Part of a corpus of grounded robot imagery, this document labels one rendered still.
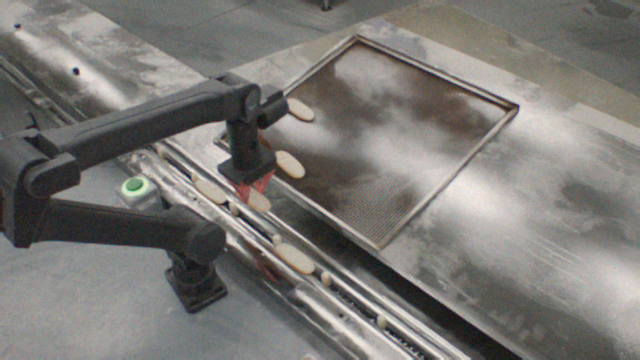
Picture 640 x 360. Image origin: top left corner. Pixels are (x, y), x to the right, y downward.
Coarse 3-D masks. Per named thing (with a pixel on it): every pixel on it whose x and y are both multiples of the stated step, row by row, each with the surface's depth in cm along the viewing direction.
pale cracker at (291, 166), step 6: (282, 156) 130; (288, 156) 130; (282, 162) 129; (288, 162) 128; (294, 162) 128; (282, 168) 128; (288, 168) 127; (294, 168) 127; (300, 168) 127; (294, 174) 126; (300, 174) 126
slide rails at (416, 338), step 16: (160, 144) 143; (160, 160) 139; (176, 160) 139; (176, 176) 134; (208, 176) 134; (224, 192) 130; (224, 208) 126; (240, 208) 126; (240, 224) 122; (272, 224) 122; (256, 240) 119; (288, 240) 119; (336, 272) 112; (320, 288) 110; (352, 288) 109; (368, 304) 107; (368, 320) 104; (400, 320) 104; (384, 336) 101; (416, 336) 101; (400, 352) 99; (432, 352) 99
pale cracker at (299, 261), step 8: (280, 248) 116; (288, 248) 116; (280, 256) 115; (288, 256) 114; (296, 256) 114; (304, 256) 114; (296, 264) 113; (304, 264) 113; (312, 264) 113; (304, 272) 112
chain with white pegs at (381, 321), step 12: (180, 168) 138; (192, 180) 134; (240, 216) 126; (276, 240) 116; (324, 276) 109; (336, 288) 111; (348, 300) 109; (384, 324) 103; (396, 336) 103; (408, 348) 101
